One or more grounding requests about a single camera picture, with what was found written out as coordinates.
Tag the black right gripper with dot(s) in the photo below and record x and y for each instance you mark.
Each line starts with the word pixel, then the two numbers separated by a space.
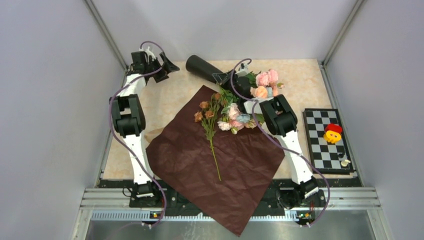
pixel 223 79

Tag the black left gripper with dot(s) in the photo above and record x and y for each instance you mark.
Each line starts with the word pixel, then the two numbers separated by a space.
pixel 168 67

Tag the colourful artificial flower bunch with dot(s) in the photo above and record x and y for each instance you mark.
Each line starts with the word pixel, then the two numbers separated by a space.
pixel 239 112

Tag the brown small rose stem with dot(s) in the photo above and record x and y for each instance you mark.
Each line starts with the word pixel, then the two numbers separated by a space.
pixel 207 116

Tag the black cylindrical vase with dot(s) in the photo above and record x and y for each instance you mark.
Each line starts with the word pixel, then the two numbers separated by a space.
pixel 205 70

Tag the beige satin ribbon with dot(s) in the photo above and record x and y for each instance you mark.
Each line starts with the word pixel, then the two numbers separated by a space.
pixel 149 136

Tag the red paper bouquet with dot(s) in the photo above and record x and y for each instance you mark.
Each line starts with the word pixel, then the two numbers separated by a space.
pixel 227 177

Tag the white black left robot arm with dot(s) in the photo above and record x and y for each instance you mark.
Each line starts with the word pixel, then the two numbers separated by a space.
pixel 128 118

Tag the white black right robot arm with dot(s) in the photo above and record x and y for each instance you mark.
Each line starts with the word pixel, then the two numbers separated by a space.
pixel 281 123

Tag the red yellow toy block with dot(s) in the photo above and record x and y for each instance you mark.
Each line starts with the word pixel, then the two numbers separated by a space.
pixel 332 133

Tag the black white checkerboard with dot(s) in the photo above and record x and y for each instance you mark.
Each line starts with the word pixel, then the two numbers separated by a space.
pixel 326 157

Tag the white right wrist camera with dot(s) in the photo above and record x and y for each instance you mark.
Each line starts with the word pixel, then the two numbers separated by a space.
pixel 243 69

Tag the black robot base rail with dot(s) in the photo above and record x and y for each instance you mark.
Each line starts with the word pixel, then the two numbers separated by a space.
pixel 280 197

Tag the white toothed cable duct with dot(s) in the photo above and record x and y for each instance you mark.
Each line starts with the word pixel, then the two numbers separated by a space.
pixel 153 216

